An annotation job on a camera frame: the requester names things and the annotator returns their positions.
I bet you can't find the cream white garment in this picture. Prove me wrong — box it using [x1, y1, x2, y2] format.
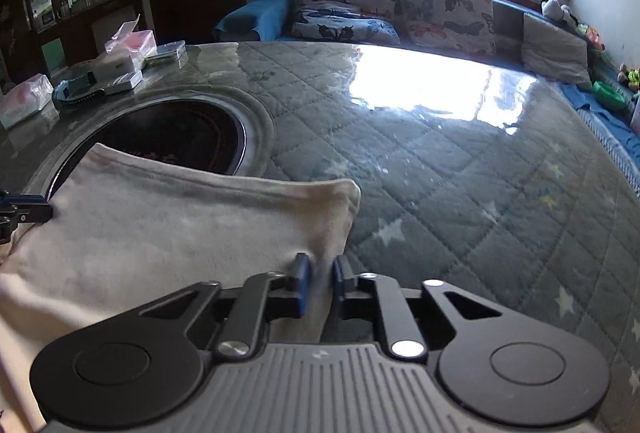
[0, 143, 362, 433]

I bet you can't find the butterfly print pillow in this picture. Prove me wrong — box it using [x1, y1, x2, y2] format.
[289, 4, 402, 46]

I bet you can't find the green toy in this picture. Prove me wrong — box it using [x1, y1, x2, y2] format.
[617, 62, 640, 92]

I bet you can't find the blue blanket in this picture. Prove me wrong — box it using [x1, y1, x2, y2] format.
[212, 0, 292, 42]

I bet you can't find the clear bag of pink pads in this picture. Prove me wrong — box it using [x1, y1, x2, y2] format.
[103, 14, 157, 57]

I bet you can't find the blue cloth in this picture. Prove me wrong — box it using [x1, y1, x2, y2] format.
[559, 82, 640, 166]

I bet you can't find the round black induction cooktop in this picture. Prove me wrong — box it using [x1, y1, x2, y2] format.
[46, 99, 249, 204]

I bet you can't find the flat white box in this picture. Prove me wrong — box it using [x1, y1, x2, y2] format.
[104, 71, 144, 90]

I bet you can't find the dark teal sofa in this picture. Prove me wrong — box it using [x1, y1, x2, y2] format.
[212, 0, 640, 194]

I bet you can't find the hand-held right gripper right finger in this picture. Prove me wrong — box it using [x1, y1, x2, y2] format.
[332, 255, 502, 359]

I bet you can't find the green packet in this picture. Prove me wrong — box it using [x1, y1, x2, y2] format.
[591, 80, 629, 112]

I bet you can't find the white pink tissue pack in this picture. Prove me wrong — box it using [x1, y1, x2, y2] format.
[0, 74, 55, 130]

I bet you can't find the clear plastic container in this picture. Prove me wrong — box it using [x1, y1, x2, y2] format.
[144, 41, 187, 66]

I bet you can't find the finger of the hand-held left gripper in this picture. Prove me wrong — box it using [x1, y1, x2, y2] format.
[0, 190, 53, 244]

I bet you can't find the grey cushion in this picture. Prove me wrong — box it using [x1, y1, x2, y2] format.
[520, 12, 594, 92]

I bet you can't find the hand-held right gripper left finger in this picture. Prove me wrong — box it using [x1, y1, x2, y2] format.
[141, 253, 313, 361]

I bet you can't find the panda plush toy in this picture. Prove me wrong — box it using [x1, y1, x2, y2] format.
[540, 0, 576, 22]

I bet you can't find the colourful toy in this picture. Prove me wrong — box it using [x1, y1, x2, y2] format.
[574, 19, 607, 52]

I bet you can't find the large butterfly print cushion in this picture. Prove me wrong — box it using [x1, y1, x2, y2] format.
[399, 0, 497, 58]

